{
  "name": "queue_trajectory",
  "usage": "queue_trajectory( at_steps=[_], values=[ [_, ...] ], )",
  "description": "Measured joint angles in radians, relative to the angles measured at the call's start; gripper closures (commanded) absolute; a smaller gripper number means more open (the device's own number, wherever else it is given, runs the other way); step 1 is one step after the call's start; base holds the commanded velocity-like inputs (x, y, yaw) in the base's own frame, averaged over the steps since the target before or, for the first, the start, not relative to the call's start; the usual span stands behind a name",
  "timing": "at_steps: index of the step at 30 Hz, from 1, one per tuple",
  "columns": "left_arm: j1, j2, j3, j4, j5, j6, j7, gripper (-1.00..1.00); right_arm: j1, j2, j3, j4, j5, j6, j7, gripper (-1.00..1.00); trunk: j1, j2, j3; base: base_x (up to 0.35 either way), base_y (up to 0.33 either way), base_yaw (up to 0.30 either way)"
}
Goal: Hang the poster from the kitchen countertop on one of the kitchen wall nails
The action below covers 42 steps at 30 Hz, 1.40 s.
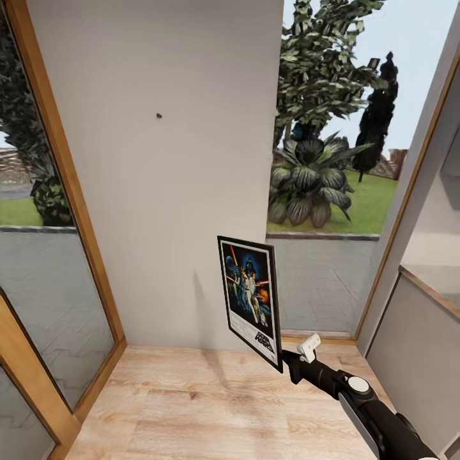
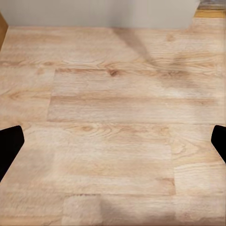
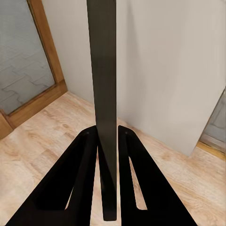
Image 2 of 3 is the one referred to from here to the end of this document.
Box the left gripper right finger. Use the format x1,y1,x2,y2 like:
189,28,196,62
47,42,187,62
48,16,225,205
211,125,226,163

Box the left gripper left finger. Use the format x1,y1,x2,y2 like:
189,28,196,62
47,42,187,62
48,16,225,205
0,125,24,182

